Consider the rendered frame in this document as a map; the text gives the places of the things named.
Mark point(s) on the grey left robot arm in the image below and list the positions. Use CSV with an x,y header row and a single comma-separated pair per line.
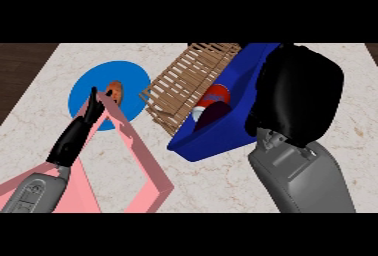
x,y
32,195

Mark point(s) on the blue tray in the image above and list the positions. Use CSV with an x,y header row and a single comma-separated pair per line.
x,y
231,133

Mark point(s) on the blue round plate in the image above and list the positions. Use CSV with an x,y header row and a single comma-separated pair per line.
x,y
126,76

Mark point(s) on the red and white can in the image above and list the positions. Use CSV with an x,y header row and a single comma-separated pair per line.
x,y
215,95

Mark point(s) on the dark purple eggplant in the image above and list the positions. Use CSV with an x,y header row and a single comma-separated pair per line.
x,y
214,115

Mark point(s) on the wooden slatted crate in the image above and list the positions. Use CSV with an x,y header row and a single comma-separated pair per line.
x,y
190,80

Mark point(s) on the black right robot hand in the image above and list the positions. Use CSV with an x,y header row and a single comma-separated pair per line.
x,y
301,93

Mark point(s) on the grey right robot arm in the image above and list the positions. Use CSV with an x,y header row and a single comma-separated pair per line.
x,y
305,180

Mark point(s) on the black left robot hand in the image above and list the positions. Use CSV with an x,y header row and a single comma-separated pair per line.
x,y
75,136

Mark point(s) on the orange brown food item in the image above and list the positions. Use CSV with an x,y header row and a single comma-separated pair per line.
x,y
116,90

